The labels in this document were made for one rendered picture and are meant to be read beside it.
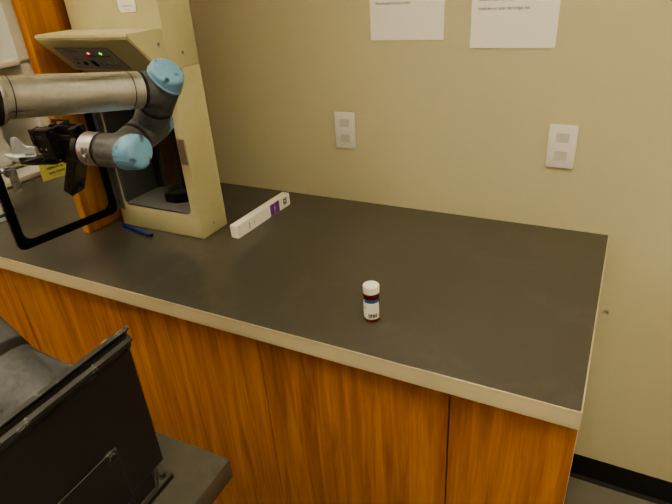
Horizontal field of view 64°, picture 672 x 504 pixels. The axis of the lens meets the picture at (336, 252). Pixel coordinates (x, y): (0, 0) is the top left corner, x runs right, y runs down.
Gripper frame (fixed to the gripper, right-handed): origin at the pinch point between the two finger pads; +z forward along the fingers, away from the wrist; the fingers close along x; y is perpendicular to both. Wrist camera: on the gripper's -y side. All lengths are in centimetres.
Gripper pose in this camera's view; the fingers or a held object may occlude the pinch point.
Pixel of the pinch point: (23, 151)
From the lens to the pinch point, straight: 150.3
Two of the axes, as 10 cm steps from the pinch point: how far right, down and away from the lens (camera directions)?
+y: -0.8, -8.3, -5.5
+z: -9.3, -1.3, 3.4
